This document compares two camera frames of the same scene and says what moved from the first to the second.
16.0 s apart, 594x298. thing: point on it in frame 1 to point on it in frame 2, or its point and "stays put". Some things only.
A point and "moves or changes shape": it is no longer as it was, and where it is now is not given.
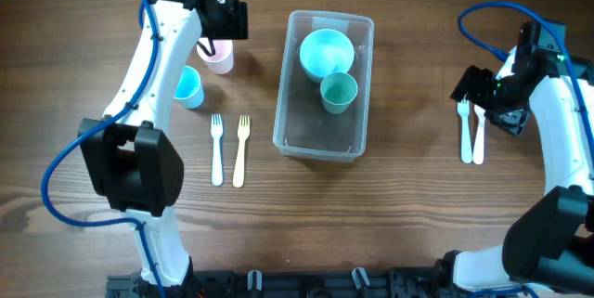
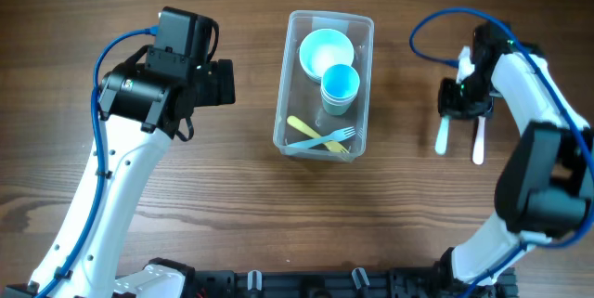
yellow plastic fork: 243,132 to 334,145
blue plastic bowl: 324,52 stays put
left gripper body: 230,20 to 225,82
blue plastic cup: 189,89 moves or changes shape
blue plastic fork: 217,174 to 336,136
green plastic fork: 462,108 to 442,138
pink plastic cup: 222,62 to 338,102
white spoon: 479,141 stays put
